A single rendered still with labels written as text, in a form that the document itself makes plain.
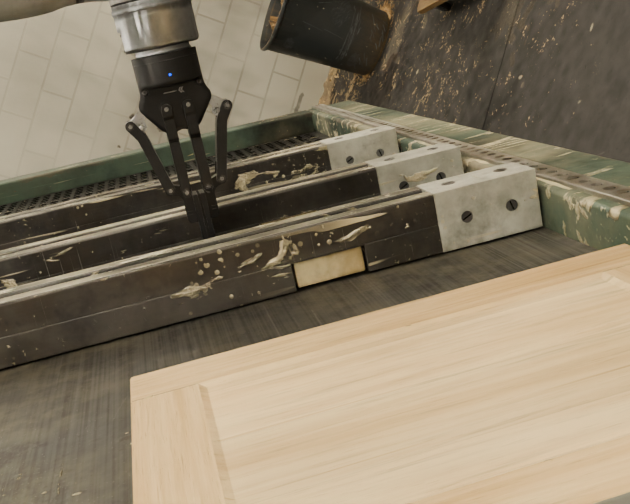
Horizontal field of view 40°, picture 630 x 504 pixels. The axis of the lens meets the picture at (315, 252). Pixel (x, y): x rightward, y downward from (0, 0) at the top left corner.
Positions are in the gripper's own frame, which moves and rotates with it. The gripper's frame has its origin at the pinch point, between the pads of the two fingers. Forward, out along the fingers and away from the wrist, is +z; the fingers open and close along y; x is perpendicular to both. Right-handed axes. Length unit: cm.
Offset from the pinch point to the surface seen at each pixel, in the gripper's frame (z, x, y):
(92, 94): 0, -486, 31
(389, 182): 3.4, -11.0, -26.4
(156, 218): 0.8, -12.6, 5.6
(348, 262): 6.3, 11.9, -13.9
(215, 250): 1.1, 12.1, 0.2
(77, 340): 6.9, 12.2, 16.6
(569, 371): 7, 50, -20
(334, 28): -10, -387, -112
